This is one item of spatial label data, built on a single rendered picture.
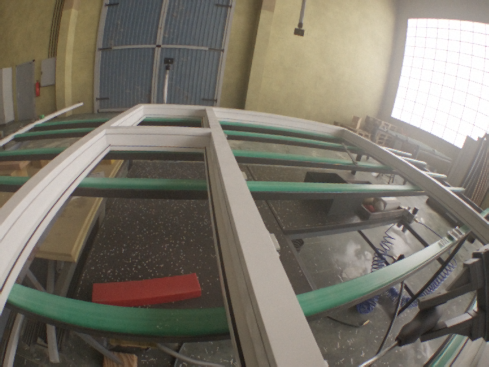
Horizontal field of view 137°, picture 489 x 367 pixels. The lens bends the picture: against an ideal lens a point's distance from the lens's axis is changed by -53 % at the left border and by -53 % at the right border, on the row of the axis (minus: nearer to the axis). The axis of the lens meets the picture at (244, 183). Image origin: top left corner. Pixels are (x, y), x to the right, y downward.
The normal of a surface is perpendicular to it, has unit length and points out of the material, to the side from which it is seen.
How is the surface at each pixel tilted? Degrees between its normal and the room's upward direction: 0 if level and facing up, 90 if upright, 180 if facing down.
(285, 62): 90
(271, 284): 0
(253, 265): 0
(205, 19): 90
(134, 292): 0
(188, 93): 90
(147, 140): 90
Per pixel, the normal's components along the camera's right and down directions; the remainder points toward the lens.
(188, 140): 0.21, 0.49
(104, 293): 0.15, -0.87
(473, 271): -0.62, -0.29
